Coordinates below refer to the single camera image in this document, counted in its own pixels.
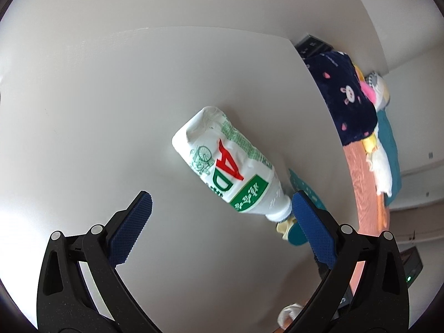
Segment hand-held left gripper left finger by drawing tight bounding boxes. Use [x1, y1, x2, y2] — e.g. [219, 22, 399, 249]
[36, 191, 163, 333]

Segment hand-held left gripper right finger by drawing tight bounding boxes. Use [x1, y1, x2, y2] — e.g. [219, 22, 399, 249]
[284, 191, 412, 333]

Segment white plastic milk bottle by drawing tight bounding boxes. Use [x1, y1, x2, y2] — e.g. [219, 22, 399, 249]
[171, 106, 292, 223]

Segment teal plastic scoop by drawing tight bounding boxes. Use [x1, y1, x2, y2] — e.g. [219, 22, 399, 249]
[276, 168, 328, 248]

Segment bed with pink sheet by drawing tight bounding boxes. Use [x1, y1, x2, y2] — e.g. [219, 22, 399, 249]
[343, 142, 392, 299]

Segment white goose plush toy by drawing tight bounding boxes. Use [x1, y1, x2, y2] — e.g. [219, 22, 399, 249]
[368, 142, 394, 233]

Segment white crumpled tissue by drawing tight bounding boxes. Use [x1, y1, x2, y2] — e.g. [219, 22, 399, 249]
[277, 303, 307, 330]

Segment white and yellow plush toy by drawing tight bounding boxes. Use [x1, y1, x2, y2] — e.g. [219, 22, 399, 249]
[362, 135, 379, 154]

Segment teal blanket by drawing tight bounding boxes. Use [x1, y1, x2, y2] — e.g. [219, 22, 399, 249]
[376, 109, 403, 207]

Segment navy printed fleece blanket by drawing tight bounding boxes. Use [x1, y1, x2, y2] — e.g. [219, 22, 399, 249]
[303, 51, 379, 146]

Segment pink and yellow plush toy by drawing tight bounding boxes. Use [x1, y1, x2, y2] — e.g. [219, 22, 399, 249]
[354, 64, 377, 105]

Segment patterned pillow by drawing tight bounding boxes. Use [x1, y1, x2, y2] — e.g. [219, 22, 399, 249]
[366, 72, 391, 106]

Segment dark wall outlet panel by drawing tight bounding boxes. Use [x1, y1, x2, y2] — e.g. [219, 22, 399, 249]
[294, 34, 334, 58]

